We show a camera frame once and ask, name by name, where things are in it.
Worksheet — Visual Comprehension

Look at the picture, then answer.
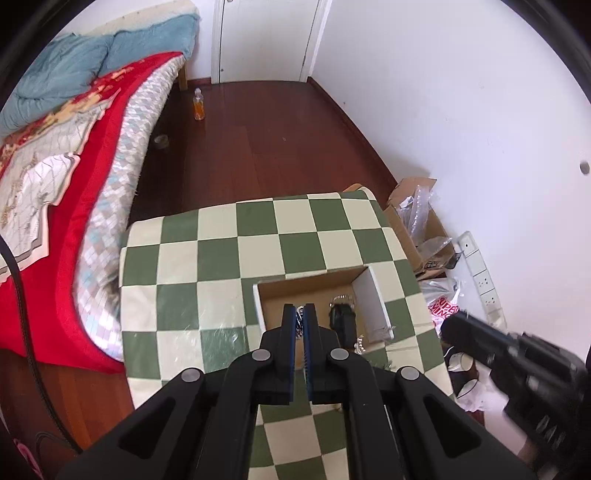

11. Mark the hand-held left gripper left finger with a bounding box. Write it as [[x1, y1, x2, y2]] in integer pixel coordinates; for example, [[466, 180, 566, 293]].
[[55, 304, 297, 480]]

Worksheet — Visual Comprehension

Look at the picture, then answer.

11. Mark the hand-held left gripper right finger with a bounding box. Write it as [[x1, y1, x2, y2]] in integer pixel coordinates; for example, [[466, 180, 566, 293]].
[[304, 304, 539, 480]]

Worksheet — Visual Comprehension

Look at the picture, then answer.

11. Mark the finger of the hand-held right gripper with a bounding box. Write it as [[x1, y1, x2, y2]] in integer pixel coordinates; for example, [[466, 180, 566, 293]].
[[440, 311, 520, 370]]

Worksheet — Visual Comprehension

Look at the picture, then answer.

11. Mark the silver chain necklace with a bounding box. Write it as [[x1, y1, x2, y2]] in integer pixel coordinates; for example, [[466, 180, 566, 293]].
[[295, 305, 309, 370]]

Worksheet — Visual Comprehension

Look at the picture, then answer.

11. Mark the white cardboard jewelry box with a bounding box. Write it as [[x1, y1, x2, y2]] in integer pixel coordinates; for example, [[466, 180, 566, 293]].
[[252, 265, 396, 371]]

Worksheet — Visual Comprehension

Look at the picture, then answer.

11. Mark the white red plastic bag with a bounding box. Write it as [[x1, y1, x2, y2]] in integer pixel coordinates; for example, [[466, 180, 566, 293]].
[[418, 278, 463, 332]]

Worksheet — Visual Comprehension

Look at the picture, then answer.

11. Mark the white power strip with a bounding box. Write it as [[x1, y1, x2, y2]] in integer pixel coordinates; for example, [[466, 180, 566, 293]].
[[456, 232, 507, 326]]

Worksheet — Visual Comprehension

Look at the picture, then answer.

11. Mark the crumpled white plastic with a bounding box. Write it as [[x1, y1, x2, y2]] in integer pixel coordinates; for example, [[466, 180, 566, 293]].
[[457, 369, 502, 414]]

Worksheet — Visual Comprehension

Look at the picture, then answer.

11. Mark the green white checkered tablecloth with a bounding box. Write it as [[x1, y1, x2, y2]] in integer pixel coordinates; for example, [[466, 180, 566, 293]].
[[119, 188, 456, 480]]

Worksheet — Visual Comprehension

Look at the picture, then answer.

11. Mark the brown cardboard box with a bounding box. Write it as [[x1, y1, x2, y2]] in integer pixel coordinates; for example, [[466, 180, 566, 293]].
[[382, 178, 456, 274]]

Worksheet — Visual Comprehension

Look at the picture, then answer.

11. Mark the clear plastic wrapping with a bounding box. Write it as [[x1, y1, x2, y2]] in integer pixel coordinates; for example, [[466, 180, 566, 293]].
[[396, 185, 456, 269]]

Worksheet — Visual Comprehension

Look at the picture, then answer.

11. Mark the diamond patterned mattress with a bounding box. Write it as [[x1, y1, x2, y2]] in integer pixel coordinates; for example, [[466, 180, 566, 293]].
[[74, 59, 182, 361]]

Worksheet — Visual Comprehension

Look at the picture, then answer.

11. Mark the bed with red blanket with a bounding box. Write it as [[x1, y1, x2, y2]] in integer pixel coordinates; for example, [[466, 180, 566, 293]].
[[0, 52, 184, 374]]

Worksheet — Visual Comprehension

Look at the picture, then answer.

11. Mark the white door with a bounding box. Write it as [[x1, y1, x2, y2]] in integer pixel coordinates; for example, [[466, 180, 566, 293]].
[[211, 0, 331, 84]]

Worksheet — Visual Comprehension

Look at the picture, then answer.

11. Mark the blue quilt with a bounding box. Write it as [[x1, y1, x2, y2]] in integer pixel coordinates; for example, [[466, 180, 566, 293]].
[[0, 13, 201, 134]]

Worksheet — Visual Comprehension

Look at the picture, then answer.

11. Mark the black cable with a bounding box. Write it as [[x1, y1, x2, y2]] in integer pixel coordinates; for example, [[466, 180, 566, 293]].
[[0, 237, 85, 454]]

